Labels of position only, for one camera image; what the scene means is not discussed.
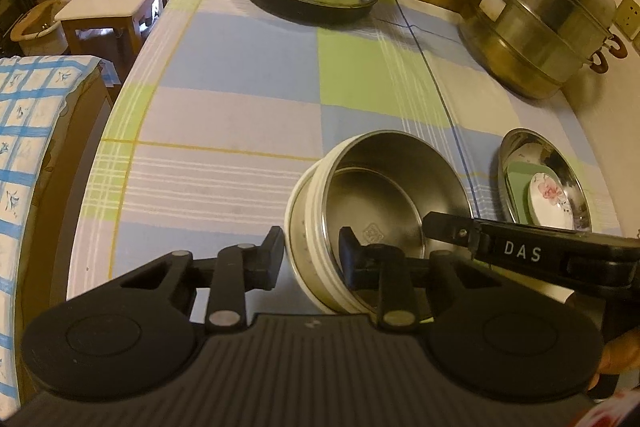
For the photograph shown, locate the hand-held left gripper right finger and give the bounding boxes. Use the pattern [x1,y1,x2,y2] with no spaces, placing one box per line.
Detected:
[338,227,506,333]

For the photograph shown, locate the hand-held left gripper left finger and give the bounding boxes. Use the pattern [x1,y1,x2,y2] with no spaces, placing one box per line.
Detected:
[119,226,285,336]

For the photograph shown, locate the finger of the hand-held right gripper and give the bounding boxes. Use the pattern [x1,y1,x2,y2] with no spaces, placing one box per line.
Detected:
[422,211,481,253]

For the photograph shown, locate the small floral white saucer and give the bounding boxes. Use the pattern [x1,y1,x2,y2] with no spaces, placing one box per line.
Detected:
[528,173,576,230]

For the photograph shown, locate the steel bowl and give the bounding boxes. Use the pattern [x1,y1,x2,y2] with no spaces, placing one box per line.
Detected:
[322,130,476,305]

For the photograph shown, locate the green square plate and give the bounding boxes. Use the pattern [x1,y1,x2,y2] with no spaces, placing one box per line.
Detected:
[506,162,556,225]

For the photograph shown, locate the large stainless steel basin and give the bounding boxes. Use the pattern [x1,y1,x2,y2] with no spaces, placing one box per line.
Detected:
[497,128,592,233]

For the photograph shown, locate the person's right hand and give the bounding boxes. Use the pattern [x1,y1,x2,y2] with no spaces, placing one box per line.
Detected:
[590,331,640,390]

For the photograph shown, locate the red floral printed cloth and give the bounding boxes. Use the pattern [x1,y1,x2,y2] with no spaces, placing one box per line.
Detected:
[582,387,640,427]

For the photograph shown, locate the checked pastel tablecloth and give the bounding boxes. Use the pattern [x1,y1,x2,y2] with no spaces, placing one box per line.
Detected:
[65,0,626,323]

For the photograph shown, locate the steel steamer pot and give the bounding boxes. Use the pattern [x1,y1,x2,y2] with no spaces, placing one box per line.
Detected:
[457,0,629,100]

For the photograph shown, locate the blue checked cloth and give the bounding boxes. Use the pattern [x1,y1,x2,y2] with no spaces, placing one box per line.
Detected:
[0,56,103,403]

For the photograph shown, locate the cream plastic bucket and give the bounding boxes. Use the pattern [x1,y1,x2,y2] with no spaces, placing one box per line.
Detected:
[10,0,71,58]

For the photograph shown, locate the wooden bed frame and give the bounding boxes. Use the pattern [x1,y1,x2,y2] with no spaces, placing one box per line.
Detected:
[12,72,116,403]

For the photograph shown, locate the wall socket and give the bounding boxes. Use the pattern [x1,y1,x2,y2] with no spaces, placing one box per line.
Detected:
[612,0,640,40]

